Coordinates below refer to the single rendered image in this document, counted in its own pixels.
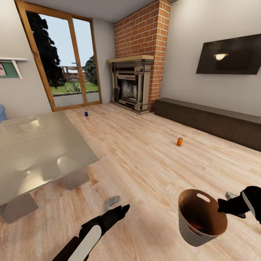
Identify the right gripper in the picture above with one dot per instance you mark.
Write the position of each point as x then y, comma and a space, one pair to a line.
230, 207

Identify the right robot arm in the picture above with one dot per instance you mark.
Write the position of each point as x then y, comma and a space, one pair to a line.
248, 200

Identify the trash can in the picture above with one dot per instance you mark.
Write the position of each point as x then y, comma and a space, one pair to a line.
205, 214

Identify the wood fireplace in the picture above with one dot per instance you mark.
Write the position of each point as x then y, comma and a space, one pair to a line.
131, 81

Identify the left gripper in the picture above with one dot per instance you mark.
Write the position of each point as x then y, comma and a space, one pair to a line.
117, 214

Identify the countertop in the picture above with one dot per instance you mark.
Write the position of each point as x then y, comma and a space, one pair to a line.
148, 57

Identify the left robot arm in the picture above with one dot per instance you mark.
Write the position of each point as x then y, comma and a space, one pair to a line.
78, 249

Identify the cabinet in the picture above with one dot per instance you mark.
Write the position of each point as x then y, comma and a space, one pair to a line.
242, 128

